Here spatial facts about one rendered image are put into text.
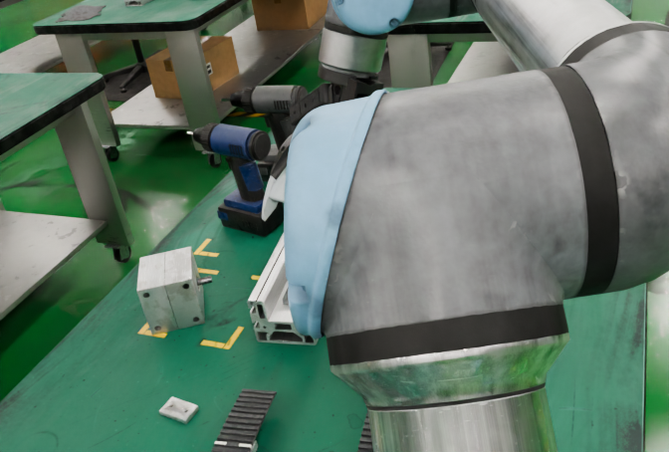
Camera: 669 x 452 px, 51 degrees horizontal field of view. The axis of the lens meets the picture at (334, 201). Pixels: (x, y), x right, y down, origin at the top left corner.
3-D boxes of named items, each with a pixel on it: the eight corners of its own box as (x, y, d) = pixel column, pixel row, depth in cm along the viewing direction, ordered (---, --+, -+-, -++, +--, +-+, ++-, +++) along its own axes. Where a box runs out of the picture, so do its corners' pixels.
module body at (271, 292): (317, 344, 109) (308, 303, 105) (257, 341, 112) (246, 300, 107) (395, 126, 175) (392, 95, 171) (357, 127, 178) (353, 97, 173)
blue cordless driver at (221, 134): (269, 240, 137) (247, 140, 126) (196, 220, 148) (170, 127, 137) (292, 220, 143) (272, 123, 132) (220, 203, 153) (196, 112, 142)
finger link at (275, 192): (262, 224, 80) (314, 163, 80) (244, 204, 85) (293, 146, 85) (280, 237, 82) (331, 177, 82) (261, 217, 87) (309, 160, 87)
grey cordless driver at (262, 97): (312, 184, 155) (295, 93, 144) (232, 181, 161) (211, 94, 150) (323, 168, 161) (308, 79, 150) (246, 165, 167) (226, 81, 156)
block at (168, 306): (219, 320, 118) (206, 275, 113) (151, 336, 117) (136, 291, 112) (216, 286, 126) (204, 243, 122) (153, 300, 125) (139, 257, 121)
